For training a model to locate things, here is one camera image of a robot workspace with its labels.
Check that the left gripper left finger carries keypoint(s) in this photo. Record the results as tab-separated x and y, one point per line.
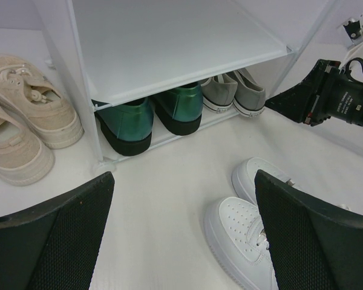
55	244

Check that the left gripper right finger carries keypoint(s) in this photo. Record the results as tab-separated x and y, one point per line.
313	244

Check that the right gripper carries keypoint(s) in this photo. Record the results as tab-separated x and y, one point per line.
325	92

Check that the grey canvas sneaker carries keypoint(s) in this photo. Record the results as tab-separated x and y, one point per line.
250	97
218	92

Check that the white sneaker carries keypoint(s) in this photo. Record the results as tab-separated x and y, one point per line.
235	234
244	174

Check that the green loafer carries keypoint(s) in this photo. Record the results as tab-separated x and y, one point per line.
180	109
128	127

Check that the white plastic shoe cabinet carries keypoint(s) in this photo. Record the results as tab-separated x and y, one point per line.
112	52

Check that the beige sneaker left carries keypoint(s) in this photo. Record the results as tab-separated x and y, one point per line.
24	158

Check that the beige sneaker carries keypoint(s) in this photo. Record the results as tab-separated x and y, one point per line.
27	92
24	158

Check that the beige sneaker right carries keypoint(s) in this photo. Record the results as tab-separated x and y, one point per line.
27	92

